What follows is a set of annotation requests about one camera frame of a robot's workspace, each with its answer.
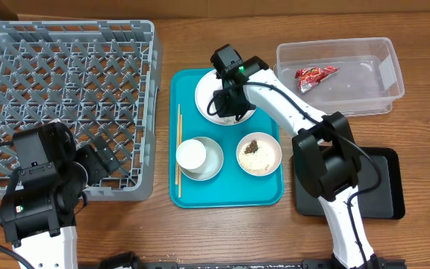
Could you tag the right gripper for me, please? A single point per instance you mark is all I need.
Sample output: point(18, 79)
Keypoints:
point(231, 103)

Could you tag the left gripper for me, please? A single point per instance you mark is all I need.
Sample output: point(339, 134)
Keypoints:
point(98, 169)

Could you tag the large white plate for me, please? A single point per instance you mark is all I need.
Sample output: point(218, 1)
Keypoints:
point(204, 93)

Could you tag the brown food scrap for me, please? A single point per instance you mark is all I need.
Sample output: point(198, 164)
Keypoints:
point(252, 147)

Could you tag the small pink bowl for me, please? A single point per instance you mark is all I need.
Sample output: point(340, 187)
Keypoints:
point(260, 136)

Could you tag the grey shallow bowl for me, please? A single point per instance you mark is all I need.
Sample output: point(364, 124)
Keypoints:
point(214, 161)

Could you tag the white rice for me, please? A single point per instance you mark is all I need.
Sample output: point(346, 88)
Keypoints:
point(260, 162)

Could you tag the white cup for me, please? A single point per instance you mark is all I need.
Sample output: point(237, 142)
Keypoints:
point(194, 155)

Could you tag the red snack wrapper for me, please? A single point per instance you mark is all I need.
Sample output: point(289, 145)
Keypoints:
point(307, 78)

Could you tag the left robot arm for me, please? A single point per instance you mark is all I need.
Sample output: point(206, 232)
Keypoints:
point(37, 212)

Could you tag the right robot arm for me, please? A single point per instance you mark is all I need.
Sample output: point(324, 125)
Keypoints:
point(326, 158)

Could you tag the clear plastic waste bin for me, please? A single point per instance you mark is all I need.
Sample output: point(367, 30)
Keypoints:
point(368, 80)

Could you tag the black food waste tray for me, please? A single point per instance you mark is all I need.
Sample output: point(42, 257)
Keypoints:
point(386, 202)

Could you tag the wooden chopstick right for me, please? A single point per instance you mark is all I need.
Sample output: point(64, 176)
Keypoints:
point(178, 156)

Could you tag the teal serving tray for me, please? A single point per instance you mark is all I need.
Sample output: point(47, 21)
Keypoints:
point(232, 186)

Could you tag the grey plastic dish rack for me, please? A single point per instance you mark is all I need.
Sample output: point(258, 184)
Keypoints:
point(100, 78)

